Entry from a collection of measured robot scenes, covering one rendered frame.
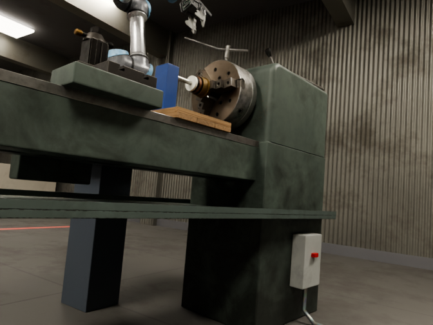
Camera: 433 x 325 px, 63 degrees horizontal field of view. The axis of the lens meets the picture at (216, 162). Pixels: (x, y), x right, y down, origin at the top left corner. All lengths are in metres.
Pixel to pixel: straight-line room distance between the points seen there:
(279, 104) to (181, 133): 0.61
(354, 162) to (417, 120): 0.80
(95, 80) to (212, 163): 0.59
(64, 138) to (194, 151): 0.50
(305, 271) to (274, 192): 0.43
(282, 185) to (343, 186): 2.82
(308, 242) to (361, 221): 2.67
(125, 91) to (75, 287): 1.15
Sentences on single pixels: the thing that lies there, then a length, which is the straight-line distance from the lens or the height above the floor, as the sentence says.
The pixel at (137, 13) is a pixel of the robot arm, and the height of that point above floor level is 1.60.
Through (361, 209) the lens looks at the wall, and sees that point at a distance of 4.46.
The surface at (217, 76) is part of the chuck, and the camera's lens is 1.71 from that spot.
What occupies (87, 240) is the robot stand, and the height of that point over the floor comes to 0.33.
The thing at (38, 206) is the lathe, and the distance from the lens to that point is 0.89.
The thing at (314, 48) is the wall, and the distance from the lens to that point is 5.06.
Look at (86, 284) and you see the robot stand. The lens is 1.88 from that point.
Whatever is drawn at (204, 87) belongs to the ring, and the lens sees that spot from 1.59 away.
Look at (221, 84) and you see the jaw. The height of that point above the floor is 1.09.
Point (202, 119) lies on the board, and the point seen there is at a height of 0.88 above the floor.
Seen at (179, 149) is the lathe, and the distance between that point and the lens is 1.28.
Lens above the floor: 0.61
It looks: 5 degrees up
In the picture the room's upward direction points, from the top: 5 degrees clockwise
